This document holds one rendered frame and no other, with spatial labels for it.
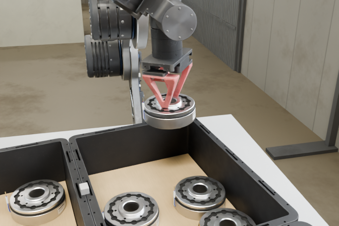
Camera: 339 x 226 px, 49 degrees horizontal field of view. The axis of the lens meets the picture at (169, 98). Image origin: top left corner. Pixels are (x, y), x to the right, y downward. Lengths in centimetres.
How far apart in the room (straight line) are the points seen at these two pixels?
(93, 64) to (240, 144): 65
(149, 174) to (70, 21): 457
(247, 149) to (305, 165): 134
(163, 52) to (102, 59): 82
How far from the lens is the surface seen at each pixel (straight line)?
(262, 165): 116
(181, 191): 76
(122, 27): 100
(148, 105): 73
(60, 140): 82
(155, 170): 87
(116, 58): 148
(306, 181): 240
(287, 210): 64
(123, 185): 83
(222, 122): 139
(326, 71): 278
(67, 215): 78
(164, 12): 58
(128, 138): 86
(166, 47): 67
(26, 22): 538
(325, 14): 278
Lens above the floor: 132
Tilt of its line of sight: 23 degrees down
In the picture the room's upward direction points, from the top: straight up
